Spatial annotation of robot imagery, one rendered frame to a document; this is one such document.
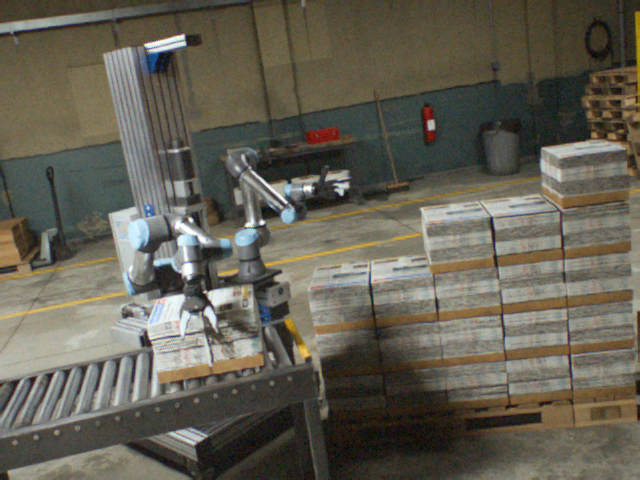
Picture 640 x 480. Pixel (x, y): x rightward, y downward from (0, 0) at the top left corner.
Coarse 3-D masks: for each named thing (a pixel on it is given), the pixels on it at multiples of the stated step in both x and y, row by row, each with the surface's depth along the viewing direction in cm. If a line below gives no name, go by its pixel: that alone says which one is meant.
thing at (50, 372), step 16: (288, 336) 283; (128, 352) 273; (144, 352) 271; (48, 368) 268; (64, 368) 266; (80, 368) 267; (0, 384) 261; (16, 384) 262; (48, 384) 265; (64, 384) 267; (80, 384) 268
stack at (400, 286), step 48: (336, 288) 310; (384, 288) 308; (432, 288) 307; (480, 288) 306; (528, 288) 303; (336, 336) 315; (384, 336) 313; (432, 336) 312; (480, 336) 310; (528, 336) 308; (336, 384) 322; (384, 384) 333; (432, 384) 319; (480, 384) 316; (528, 384) 315; (336, 432) 328; (432, 432) 327; (480, 432) 322
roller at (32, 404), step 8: (40, 376) 262; (40, 384) 255; (32, 392) 248; (40, 392) 249; (32, 400) 241; (40, 400) 245; (24, 408) 235; (32, 408) 236; (24, 416) 229; (32, 416) 232; (16, 424) 224; (24, 424) 224
